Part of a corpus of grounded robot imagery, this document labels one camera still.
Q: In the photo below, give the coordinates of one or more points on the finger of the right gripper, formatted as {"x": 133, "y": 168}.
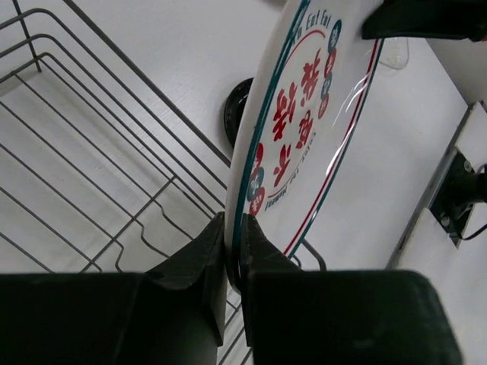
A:
{"x": 444, "y": 20}

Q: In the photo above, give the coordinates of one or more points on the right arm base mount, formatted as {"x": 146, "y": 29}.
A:
{"x": 459, "y": 190}

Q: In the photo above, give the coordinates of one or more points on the aluminium rail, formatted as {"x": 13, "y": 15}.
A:
{"x": 427, "y": 195}

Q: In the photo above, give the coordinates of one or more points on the grey wire dish rack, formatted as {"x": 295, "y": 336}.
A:
{"x": 100, "y": 173}

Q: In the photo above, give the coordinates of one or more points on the black plate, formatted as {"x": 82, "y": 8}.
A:
{"x": 234, "y": 109}

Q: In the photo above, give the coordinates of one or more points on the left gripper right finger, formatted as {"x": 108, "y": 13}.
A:
{"x": 293, "y": 316}

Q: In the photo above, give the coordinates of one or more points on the white plate red characters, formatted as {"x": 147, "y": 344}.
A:
{"x": 304, "y": 104}

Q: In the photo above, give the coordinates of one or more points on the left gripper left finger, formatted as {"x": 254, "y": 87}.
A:
{"x": 171, "y": 314}

